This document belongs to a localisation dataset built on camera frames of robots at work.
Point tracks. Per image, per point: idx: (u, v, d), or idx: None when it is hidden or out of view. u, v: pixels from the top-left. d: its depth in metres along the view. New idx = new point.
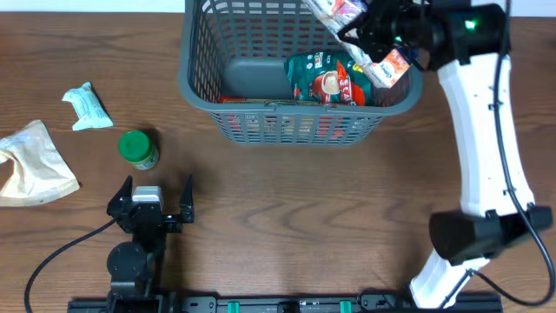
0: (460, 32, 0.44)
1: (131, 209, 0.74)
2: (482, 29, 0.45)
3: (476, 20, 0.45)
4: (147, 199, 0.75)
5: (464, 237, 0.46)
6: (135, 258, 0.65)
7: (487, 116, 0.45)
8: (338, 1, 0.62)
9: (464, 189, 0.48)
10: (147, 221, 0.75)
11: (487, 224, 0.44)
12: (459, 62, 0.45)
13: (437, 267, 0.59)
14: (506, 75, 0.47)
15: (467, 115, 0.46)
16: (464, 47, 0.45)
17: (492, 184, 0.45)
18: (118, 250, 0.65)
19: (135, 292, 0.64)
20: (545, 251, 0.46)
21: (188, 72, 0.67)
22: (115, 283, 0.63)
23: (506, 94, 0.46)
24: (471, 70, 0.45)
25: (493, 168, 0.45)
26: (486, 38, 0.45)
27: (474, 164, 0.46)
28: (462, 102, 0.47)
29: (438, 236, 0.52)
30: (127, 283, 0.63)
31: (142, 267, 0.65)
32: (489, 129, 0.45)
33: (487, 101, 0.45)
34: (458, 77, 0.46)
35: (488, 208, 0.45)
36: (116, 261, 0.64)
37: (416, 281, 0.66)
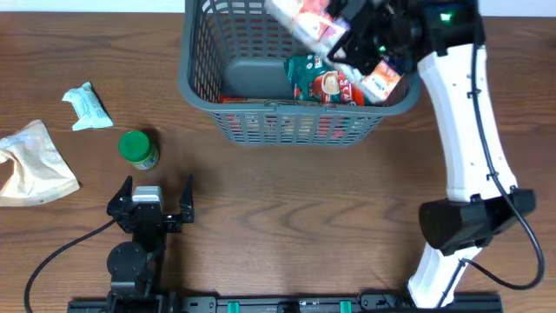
0: (435, 24, 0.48)
1: (131, 209, 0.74)
2: (458, 20, 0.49)
3: (451, 12, 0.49)
4: (146, 200, 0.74)
5: (451, 224, 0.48)
6: (135, 258, 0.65)
7: (466, 104, 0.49)
8: (323, 25, 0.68)
9: (449, 176, 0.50)
10: (147, 220, 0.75)
11: (473, 209, 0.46)
12: (437, 52, 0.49)
13: (431, 263, 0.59)
14: (482, 64, 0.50)
15: (448, 104, 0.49)
16: (441, 38, 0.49)
17: (474, 169, 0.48)
18: (118, 250, 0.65)
19: (135, 292, 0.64)
20: (532, 236, 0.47)
21: (188, 73, 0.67)
22: (115, 283, 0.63)
23: (484, 82, 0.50)
24: (449, 60, 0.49)
25: (475, 153, 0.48)
26: (463, 28, 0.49)
27: (458, 152, 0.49)
28: (443, 92, 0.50)
29: (425, 227, 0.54)
30: (127, 283, 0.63)
31: (142, 267, 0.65)
32: (467, 116, 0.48)
33: (466, 89, 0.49)
34: (437, 68, 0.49)
35: (473, 193, 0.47)
36: (116, 261, 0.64)
37: (413, 281, 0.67)
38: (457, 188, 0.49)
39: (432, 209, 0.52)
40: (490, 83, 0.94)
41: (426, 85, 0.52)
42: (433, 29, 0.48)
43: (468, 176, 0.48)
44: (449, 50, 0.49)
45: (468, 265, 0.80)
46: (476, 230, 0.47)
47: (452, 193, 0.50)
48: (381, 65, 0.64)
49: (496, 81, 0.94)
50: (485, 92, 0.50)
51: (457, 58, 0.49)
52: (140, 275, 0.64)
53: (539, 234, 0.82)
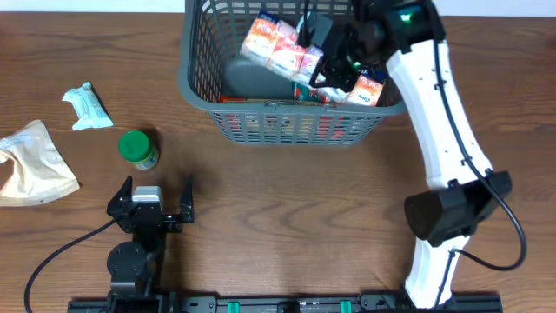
0: (395, 25, 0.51)
1: (131, 209, 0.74)
2: (417, 20, 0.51)
3: (410, 13, 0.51)
4: (146, 200, 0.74)
5: (434, 211, 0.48)
6: (135, 258, 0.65)
7: (433, 96, 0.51)
8: (299, 57, 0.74)
9: (427, 167, 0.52)
10: (147, 221, 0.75)
11: (452, 196, 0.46)
12: (400, 51, 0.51)
13: (423, 258, 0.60)
14: (445, 57, 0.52)
15: (417, 97, 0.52)
16: (403, 37, 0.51)
17: (450, 156, 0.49)
18: (118, 250, 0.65)
19: (135, 292, 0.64)
20: (514, 219, 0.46)
21: (188, 72, 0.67)
22: (115, 283, 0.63)
23: (448, 74, 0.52)
24: (412, 57, 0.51)
25: (448, 142, 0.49)
26: (422, 27, 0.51)
27: (432, 143, 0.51)
28: (410, 86, 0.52)
29: (411, 220, 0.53)
30: (127, 282, 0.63)
31: (142, 267, 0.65)
32: (436, 107, 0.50)
33: (432, 82, 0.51)
34: (402, 65, 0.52)
35: (450, 178, 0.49)
36: (116, 260, 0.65)
37: (410, 279, 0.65)
38: (435, 176, 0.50)
39: (415, 200, 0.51)
40: (491, 83, 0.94)
41: (396, 81, 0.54)
42: (394, 30, 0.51)
43: (444, 163, 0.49)
44: (412, 48, 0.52)
45: (468, 266, 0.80)
46: (458, 215, 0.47)
47: (431, 183, 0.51)
48: (361, 79, 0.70)
49: (496, 81, 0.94)
50: (451, 83, 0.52)
51: (420, 54, 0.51)
52: (140, 274, 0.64)
53: (539, 234, 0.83)
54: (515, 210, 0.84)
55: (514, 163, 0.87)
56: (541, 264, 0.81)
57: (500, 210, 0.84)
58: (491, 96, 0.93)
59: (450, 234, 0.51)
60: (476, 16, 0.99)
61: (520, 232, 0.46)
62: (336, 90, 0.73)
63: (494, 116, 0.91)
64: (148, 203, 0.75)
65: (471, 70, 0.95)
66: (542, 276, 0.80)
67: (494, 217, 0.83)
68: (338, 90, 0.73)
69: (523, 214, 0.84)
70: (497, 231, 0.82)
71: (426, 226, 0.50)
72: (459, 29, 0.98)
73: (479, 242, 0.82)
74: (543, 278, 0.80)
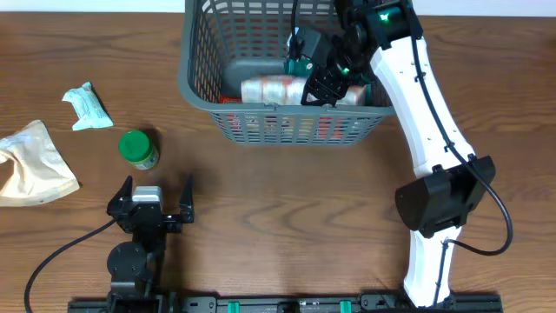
0: (375, 25, 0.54)
1: (131, 209, 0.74)
2: (395, 19, 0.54)
3: (389, 13, 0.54)
4: (146, 200, 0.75)
5: (421, 198, 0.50)
6: (135, 258, 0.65)
7: (415, 88, 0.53)
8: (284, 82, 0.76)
9: (414, 156, 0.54)
10: (146, 221, 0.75)
11: (437, 179, 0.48)
12: (381, 48, 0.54)
13: (417, 252, 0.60)
14: (423, 53, 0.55)
15: (400, 90, 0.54)
16: (384, 35, 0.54)
17: (433, 142, 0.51)
18: (118, 250, 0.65)
19: (135, 292, 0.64)
20: (499, 200, 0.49)
21: (188, 73, 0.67)
22: (115, 283, 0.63)
23: (428, 68, 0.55)
24: (393, 52, 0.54)
25: (432, 129, 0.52)
26: (400, 27, 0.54)
27: (416, 131, 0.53)
28: (392, 80, 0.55)
29: (403, 209, 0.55)
30: (127, 283, 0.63)
31: (142, 267, 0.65)
32: (418, 98, 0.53)
33: (412, 75, 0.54)
34: (384, 60, 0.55)
35: (434, 164, 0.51)
36: (116, 261, 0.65)
37: (407, 277, 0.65)
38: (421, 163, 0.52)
39: (405, 189, 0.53)
40: (491, 83, 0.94)
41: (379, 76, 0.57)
42: (373, 29, 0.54)
43: (428, 149, 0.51)
44: (393, 44, 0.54)
45: (467, 266, 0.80)
46: (443, 198, 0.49)
47: (419, 170, 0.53)
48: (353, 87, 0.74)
49: (496, 81, 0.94)
50: (430, 76, 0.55)
51: (400, 49, 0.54)
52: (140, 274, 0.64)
53: (539, 235, 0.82)
54: (515, 210, 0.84)
55: (514, 163, 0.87)
56: (541, 264, 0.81)
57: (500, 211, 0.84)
58: (491, 96, 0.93)
59: (440, 222, 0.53)
60: (476, 16, 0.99)
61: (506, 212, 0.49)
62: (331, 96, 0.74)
63: (494, 116, 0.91)
64: (148, 203, 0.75)
65: (471, 70, 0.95)
66: (543, 276, 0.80)
67: (494, 217, 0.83)
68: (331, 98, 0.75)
69: (523, 214, 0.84)
70: (497, 231, 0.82)
71: (417, 214, 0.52)
72: (459, 29, 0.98)
73: (479, 242, 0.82)
74: (543, 278, 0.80)
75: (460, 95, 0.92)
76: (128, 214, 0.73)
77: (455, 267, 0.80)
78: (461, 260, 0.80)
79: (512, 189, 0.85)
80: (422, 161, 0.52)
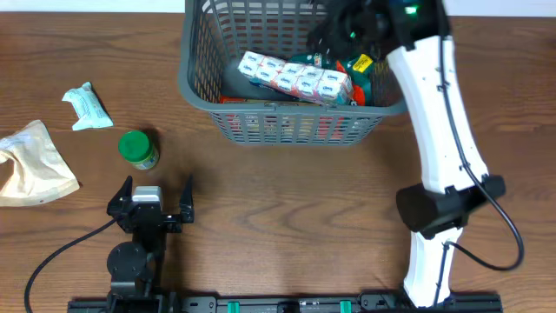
0: (400, 19, 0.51)
1: (131, 209, 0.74)
2: (423, 9, 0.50)
3: (416, 5, 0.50)
4: (146, 200, 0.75)
5: (429, 209, 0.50)
6: (135, 258, 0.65)
7: (437, 96, 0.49)
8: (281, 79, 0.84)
9: (425, 168, 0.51)
10: (146, 221, 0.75)
11: (448, 200, 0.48)
12: (405, 49, 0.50)
13: (418, 253, 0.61)
14: (450, 56, 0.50)
15: (420, 98, 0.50)
16: (408, 30, 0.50)
17: (449, 160, 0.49)
18: (118, 250, 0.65)
19: (135, 292, 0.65)
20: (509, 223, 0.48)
21: (188, 74, 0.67)
22: (115, 284, 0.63)
23: (453, 74, 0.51)
24: (416, 56, 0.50)
25: (449, 145, 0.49)
26: (427, 21, 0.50)
27: (432, 145, 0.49)
28: (413, 86, 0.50)
29: (406, 210, 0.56)
30: (127, 283, 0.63)
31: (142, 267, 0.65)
32: (439, 109, 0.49)
33: (435, 83, 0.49)
34: (405, 63, 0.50)
35: (447, 184, 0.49)
36: (116, 261, 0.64)
37: (408, 277, 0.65)
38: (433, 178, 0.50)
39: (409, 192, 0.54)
40: (490, 83, 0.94)
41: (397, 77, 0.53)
42: (400, 23, 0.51)
43: (442, 167, 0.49)
44: (418, 45, 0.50)
45: (467, 265, 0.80)
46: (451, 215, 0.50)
47: (427, 185, 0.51)
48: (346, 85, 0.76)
49: (496, 81, 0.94)
50: (454, 84, 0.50)
51: (425, 51, 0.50)
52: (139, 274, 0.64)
53: (539, 235, 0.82)
54: (515, 210, 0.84)
55: (514, 163, 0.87)
56: (541, 264, 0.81)
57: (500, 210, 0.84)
58: (491, 96, 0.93)
59: (442, 225, 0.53)
60: (476, 16, 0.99)
61: (516, 235, 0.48)
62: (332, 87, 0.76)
63: (494, 116, 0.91)
64: (148, 203, 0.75)
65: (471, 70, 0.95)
66: (543, 276, 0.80)
67: (494, 217, 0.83)
68: (324, 92, 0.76)
69: (523, 214, 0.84)
70: (497, 231, 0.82)
71: (419, 217, 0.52)
72: (458, 29, 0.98)
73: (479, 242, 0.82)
74: (543, 278, 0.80)
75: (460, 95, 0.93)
76: (128, 214, 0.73)
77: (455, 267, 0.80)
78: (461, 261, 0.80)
79: (512, 189, 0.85)
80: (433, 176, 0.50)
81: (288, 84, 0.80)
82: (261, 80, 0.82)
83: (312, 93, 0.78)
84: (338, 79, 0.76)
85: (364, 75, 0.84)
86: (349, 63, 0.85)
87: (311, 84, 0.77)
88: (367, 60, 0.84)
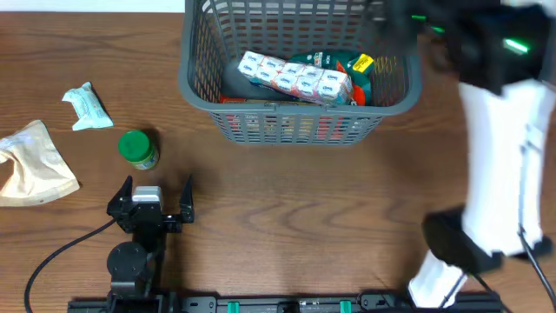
0: (501, 56, 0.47)
1: (131, 209, 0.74)
2: (531, 50, 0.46)
3: (527, 45, 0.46)
4: (147, 200, 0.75)
5: (464, 260, 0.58)
6: (135, 258, 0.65)
7: (513, 158, 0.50)
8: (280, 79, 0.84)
9: (472, 216, 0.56)
10: (146, 221, 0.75)
11: (487, 262, 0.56)
12: (492, 95, 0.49)
13: (437, 267, 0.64)
14: (542, 115, 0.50)
15: (492, 155, 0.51)
16: (506, 71, 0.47)
17: (505, 221, 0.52)
18: (118, 250, 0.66)
19: (135, 291, 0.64)
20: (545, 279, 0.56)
21: (188, 74, 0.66)
22: (115, 283, 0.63)
23: (541, 133, 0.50)
24: (505, 113, 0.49)
25: (506, 208, 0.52)
26: (528, 67, 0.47)
27: (489, 201, 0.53)
28: (489, 140, 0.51)
29: (438, 236, 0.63)
30: (127, 283, 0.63)
31: (142, 267, 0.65)
32: (512, 169, 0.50)
33: (519, 143, 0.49)
34: (488, 115, 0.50)
35: (495, 248, 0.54)
36: (117, 261, 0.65)
37: (416, 282, 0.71)
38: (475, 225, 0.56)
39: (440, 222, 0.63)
40: None
41: (471, 113, 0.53)
42: (497, 57, 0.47)
43: (497, 227, 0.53)
44: (508, 93, 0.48)
45: None
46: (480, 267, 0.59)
47: (468, 230, 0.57)
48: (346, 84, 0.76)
49: None
50: (538, 146, 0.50)
51: (515, 108, 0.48)
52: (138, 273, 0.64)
53: None
54: None
55: None
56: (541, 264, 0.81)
57: None
58: None
59: None
60: None
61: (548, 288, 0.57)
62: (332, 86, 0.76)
63: None
64: (149, 203, 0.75)
65: None
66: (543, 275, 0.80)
67: None
68: (324, 92, 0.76)
69: None
70: None
71: (431, 238, 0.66)
72: None
73: None
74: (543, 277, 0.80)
75: None
76: (128, 214, 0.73)
77: None
78: None
79: None
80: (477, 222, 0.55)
81: (288, 84, 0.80)
82: (261, 79, 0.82)
83: (312, 93, 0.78)
84: (338, 78, 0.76)
85: (364, 75, 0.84)
86: (348, 63, 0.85)
87: (311, 84, 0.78)
88: (367, 61, 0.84)
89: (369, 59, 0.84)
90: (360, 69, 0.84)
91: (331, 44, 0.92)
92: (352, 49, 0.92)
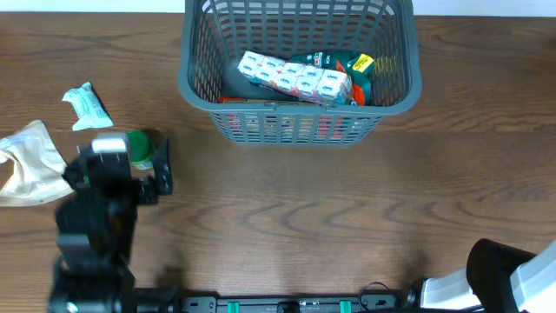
0: None
1: (91, 160, 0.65)
2: None
3: None
4: (109, 149, 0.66)
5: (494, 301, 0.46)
6: (88, 212, 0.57)
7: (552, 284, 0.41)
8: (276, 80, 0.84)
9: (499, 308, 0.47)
10: (110, 179, 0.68)
11: None
12: None
13: (457, 286, 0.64)
14: None
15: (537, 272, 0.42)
16: None
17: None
18: (72, 202, 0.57)
19: (87, 255, 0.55)
20: None
21: (188, 74, 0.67)
22: (62, 238, 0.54)
23: None
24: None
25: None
26: None
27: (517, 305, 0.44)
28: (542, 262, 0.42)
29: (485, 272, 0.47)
30: (76, 236, 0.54)
31: (95, 217, 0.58)
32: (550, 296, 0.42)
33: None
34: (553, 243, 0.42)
35: None
36: (67, 213, 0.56)
37: (431, 282, 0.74)
38: (523, 281, 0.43)
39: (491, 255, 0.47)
40: (490, 82, 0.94)
41: None
42: None
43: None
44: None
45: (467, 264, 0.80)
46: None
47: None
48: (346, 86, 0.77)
49: (496, 81, 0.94)
50: None
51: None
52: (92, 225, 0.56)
53: (539, 235, 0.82)
54: (514, 210, 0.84)
55: (514, 164, 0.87)
56: None
57: (501, 210, 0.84)
58: (491, 96, 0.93)
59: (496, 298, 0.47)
60: (475, 16, 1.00)
61: None
62: (332, 86, 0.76)
63: (494, 115, 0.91)
64: (113, 153, 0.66)
65: (471, 70, 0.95)
66: None
67: (495, 218, 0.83)
68: (324, 92, 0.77)
69: (524, 214, 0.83)
70: (497, 231, 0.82)
71: (474, 264, 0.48)
72: (458, 29, 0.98)
73: None
74: None
75: (460, 95, 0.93)
76: (88, 169, 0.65)
77: (455, 267, 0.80)
78: (462, 260, 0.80)
79: (512, 189, 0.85)
80: (526, 280, 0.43)
81: (288, 85, 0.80)
82: (261, 80, 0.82)
83: (312, 93, 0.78)
84: (338, 78, 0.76)
85: (364, 75, 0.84)
86: (348, 63, 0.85)
87: (311, 84, 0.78)
88: (367, 61, 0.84)
89: (369, 58, 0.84)
90: (360, 69, 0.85)
91: (331, 44, 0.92)
92: (352, 49, 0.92)
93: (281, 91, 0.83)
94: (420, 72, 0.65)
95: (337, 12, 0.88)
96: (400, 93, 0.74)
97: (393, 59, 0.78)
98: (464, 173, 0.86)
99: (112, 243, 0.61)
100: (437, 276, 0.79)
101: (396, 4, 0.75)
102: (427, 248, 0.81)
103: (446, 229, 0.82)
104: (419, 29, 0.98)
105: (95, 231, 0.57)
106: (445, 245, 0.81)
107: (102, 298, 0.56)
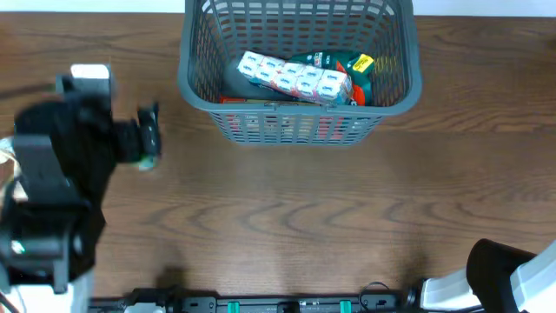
0: None
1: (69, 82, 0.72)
2: None
3: None
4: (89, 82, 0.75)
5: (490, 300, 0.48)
6: (56, 118, 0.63)
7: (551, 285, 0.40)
8: None
9: None
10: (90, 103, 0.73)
11: None
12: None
13: (457, 286, 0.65)
14: None
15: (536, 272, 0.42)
16: None
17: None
18: (39, 109, 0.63)
19: (47, 174, 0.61)
20: None
21: (188, 74, 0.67)
22: (18, 142, 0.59)
23: None
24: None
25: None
26: None
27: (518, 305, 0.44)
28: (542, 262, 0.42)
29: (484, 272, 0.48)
30: (36, 139, 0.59)
31: (64, 123, 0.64)
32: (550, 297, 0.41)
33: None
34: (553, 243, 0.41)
35: None
36: (34, 116, 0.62)
37: (430, 282, 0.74)
38: (523, 281, 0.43)
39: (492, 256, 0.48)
40: (491, 82, 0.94)
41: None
42: None
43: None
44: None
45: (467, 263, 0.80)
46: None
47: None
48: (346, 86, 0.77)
49: (496, 81, 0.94)
50: None
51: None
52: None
53: (539, 235, 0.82)
54: (514, 210, 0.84)
55: (515, 164, 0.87)
56: None
57: (501, 211, 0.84)
58: (491, 96, 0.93)
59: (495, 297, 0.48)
60: (475, 16, 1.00)
61: None
62: (332, 86, 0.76)
63: (494, 115, 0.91)
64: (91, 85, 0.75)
65: (471, 70, 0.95)
66: None
67: (494, 218, 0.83)
68: (324, 92, 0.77)
69: (524, 214, 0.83)
70: (497, 231, 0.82)
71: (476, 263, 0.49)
72: (458, 29, 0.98)
73: None
74: None
75: (460, 95, 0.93)
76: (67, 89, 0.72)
77: (455, 267, 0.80)
78: (461, 261, 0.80)
79: (512, 189, 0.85)
80: (526, 280, 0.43)
81: (288, 85, 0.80)
82: (261, 80, 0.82)
83: (312, 93, 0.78)
84: (338, 78, 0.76)
85: (364, 75, 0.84)
86: (348, 63, 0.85)
87: (311, 84, 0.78)
88: (367, 61, 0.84)
89: (369, 59, 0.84)
90: (360, 69, 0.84)
91: (331, 44, 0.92)
92: (352, 49, 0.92)
93: (281, 91, 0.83)
94: (420, 72, 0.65)
95: (337, 12, 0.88)
96: (400, 93, 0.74)
97: (394, 59, 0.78)
98: (464, 173, 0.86)
99: (77, 170, 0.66)
100: (437, 276, 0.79)
101: (396, 4, 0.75)
102: (427, 248, 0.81)
103: (446, 229, 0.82)
104: (419, 29, 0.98)
105: (62, 136, 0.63)
106: (445, 245, 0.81)
107: (56, 235, 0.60)
